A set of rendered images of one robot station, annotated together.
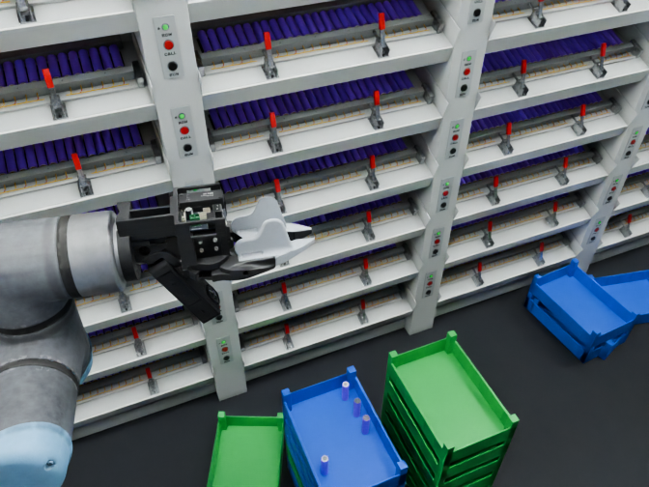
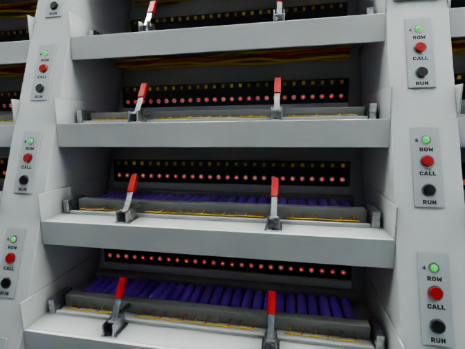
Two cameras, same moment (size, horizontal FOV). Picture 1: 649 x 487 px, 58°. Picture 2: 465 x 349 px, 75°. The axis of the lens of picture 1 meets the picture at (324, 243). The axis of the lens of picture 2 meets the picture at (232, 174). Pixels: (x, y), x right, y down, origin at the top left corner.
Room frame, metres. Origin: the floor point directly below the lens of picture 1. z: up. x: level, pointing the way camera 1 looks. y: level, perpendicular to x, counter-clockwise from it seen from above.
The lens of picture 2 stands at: (0.55, 0.29, 0.89)
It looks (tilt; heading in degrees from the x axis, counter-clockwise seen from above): 10 degrees up; 34
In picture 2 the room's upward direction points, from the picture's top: 3 degrees clockwise
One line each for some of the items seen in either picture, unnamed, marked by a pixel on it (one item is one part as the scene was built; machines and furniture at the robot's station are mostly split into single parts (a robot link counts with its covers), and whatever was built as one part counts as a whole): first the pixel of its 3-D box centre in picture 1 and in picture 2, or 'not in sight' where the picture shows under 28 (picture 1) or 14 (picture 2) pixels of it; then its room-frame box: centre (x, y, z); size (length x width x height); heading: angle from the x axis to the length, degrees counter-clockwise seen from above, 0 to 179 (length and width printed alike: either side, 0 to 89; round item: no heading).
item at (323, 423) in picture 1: (341, 435); not in sight; (0.74, -0.04, 0.36); 0.30 x 0.20 x 0.08; 22
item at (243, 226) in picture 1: (269, 218); not in sight; (0.53, 0.06, 1.22); 0.09 x 0.03 x 0.06; 105
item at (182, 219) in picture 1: (178, 237); not in sight; (0.49, 0.16, 1.23); 0.12 x 0.08 x 0.09; 102
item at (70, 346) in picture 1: (42, 344); not in sight; (0.43, 0.33, 1.11); 0.12 x 0.09 x 0.12; 12
